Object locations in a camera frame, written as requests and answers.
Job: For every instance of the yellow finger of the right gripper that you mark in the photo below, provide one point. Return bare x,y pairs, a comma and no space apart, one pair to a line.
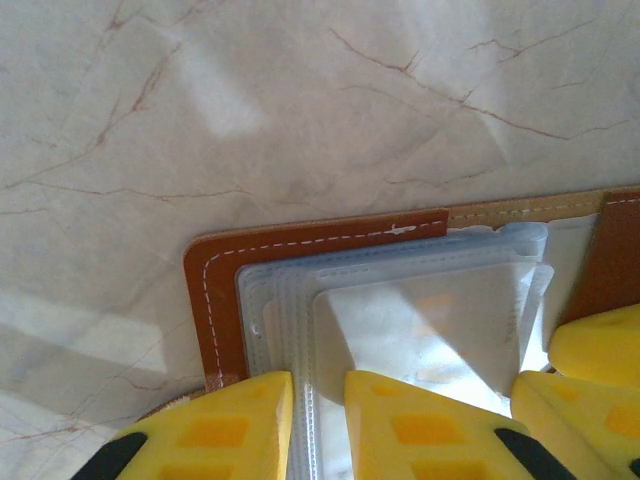
590,420
600,345

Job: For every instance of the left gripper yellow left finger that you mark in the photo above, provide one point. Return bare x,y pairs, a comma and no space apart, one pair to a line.
215,435

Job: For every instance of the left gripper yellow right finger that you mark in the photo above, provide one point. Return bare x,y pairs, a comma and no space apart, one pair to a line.
425,440

